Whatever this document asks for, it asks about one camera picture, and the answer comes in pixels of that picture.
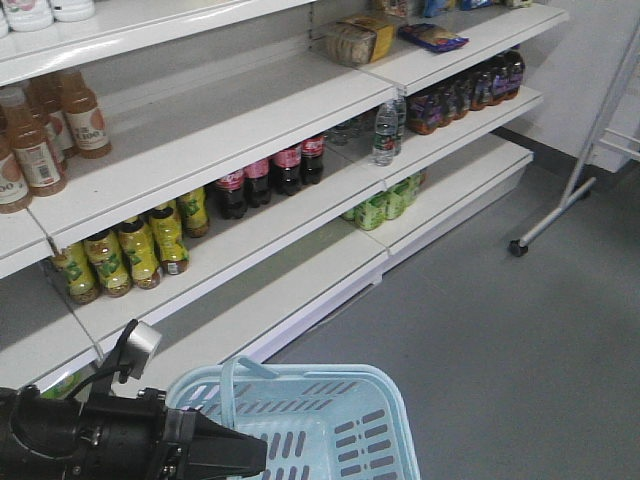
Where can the orange C100 juice bottle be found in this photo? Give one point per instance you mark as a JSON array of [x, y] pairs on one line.
[[15, 192], [30, 143], [83, 114]]

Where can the white metal shelf unit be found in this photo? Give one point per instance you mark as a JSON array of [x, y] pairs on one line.
[[194, 93]]

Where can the white rolling whiteboard stand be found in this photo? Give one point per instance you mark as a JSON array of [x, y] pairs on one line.
[[585, 65]]

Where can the clear water bottle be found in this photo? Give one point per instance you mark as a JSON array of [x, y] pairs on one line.
[[386, 124]]

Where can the light blue plastic basket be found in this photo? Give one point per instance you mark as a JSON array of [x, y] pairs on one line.
[[319, 421]]

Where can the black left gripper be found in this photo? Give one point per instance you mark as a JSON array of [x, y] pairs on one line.
[[140, 438]]

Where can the blue snack packet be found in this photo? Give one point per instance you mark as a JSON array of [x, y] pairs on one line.
[[432, 37]]

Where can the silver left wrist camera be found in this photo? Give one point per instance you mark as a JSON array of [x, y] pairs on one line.
[[133, 351]]

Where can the yellow iced tea bottle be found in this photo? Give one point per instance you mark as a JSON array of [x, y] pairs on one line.
[[167, 231], [194, 215], [73, 263], [105, 255], [135, 238]]

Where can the clear cookie box yellow label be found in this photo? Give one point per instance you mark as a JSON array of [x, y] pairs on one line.
[[359, 40]]

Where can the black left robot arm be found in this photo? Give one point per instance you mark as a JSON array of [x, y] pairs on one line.
[[39, 435]]

